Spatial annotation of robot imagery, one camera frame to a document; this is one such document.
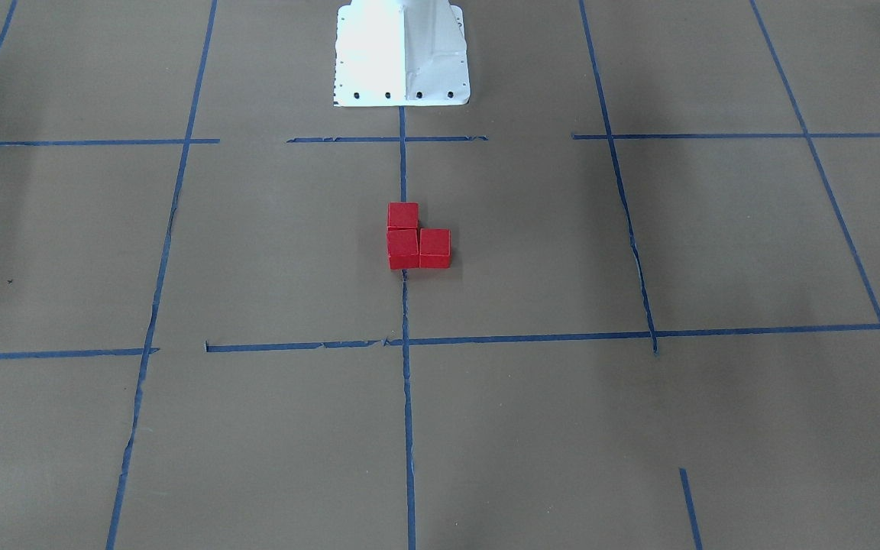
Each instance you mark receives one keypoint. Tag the white camera stand base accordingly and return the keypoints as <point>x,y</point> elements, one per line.
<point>400,53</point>

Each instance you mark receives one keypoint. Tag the red block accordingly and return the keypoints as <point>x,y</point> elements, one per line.
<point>402,216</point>
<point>435,250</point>
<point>403,248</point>

